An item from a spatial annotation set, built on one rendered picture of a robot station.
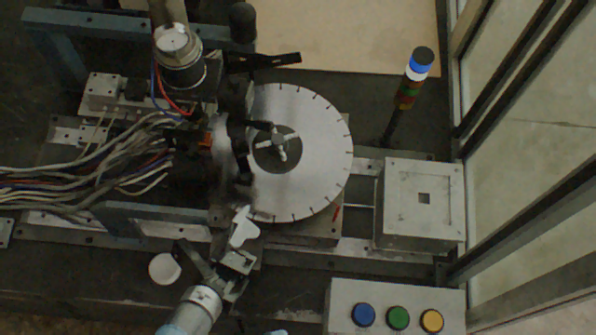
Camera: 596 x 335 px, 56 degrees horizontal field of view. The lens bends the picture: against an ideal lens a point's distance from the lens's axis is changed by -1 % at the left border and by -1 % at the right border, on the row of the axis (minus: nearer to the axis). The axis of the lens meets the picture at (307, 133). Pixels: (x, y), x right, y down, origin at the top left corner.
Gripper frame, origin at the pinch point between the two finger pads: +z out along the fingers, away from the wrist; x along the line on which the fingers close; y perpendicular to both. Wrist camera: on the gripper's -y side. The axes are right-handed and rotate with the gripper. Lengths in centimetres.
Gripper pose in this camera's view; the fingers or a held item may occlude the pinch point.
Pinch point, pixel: (238, 228)
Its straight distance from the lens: 124.0
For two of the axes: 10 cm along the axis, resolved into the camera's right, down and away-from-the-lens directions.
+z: 3.0, -4.6, 8.3
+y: 9.1, 4.0, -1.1
